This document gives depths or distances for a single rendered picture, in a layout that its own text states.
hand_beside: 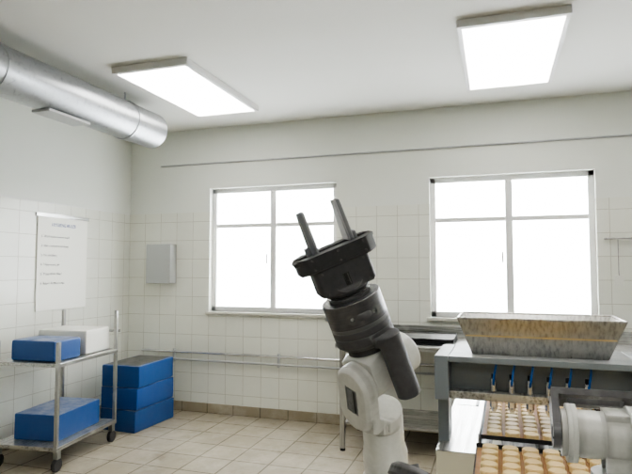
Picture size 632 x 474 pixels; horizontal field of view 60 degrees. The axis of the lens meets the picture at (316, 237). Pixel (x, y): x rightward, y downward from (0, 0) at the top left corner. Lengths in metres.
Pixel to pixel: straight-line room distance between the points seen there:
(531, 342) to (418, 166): 3.36
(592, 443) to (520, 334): 1.46
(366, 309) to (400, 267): 4.46
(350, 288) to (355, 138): 4.72
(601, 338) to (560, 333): 0.13
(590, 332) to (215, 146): 4.62
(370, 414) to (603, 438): 0.30
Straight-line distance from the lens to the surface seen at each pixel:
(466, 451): 2.18
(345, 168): 5.43
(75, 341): 4.79
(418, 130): 5.36
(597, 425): 0.69
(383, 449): 0.91
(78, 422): 5.02
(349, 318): 0.77
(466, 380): 2.20
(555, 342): 2.15
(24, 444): 4.89
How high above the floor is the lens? 1.50
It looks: 3 degrees up
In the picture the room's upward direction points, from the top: straight up
